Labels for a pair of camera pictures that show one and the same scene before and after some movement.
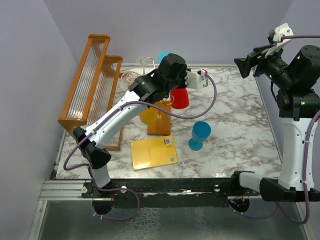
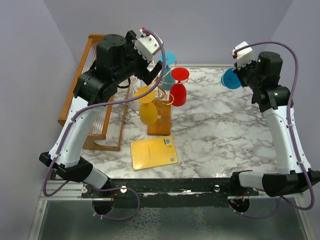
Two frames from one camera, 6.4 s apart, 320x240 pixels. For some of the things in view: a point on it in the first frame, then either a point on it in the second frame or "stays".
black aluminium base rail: [156, 193] stays
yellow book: [153, 152] stays
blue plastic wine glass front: [201, 131] to [230, 79]
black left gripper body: [182, 80] to [138, 64]
